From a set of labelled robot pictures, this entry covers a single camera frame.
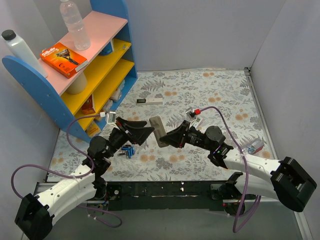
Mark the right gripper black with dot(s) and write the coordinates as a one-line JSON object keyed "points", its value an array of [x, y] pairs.
{"points": [[185, 134]]}

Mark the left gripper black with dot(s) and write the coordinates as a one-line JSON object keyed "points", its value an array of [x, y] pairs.
{"points": [[124, 131]]}

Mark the grey beige remote control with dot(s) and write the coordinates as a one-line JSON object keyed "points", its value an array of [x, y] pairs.
{"points": [[159, 130]]}

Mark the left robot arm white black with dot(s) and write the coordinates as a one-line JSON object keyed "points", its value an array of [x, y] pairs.
{"points": [[37, 214]]}

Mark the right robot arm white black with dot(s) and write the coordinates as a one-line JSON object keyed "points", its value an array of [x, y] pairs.
{"points": [[283, 180]]}

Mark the pile of blue batteries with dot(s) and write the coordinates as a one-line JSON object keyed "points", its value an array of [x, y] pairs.
{"points": [[127, 150]]}

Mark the white air conditioner remote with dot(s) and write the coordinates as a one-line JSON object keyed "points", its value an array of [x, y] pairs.
{"points": [[197, 122]]}

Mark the white slim remote black end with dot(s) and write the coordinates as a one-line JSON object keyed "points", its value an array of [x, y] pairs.
{"points": [[149, 101]]}

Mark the yellow sponge pack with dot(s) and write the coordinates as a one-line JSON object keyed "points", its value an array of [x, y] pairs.
{"points": [[93, 130]]}

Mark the orange box on shelf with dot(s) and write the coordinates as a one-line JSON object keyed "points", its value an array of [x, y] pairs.
{"points": [[89, 107]]}

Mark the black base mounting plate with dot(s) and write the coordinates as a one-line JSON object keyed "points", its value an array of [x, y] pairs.
{"points": [[172, 195]]}

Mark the blue pink yellow shelf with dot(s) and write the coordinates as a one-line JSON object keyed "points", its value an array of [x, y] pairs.
{"points": [[110, 62]]}

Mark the beige cylinder container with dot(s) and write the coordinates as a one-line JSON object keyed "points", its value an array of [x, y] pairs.
{"points": [[78, 85]]}

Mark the red silver battery box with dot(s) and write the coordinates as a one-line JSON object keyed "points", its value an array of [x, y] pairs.
{"points": [[254, 146]]}

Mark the orange Gillette razor box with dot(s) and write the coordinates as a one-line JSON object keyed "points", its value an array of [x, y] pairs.
{"points": [[64, 60]]}

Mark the clear plastic water bottle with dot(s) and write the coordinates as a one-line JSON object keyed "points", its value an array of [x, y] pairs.
{"points": [[75, 24]]}

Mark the white bottle black cap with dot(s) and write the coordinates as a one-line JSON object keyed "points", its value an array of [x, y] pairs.
{"points": [[21, 50]]}

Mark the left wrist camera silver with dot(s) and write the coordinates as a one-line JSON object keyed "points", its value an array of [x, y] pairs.
{"points": [[110, 117]]}

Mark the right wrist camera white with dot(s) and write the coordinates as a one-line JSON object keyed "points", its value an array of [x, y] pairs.
{"points": [[191, 114]]}

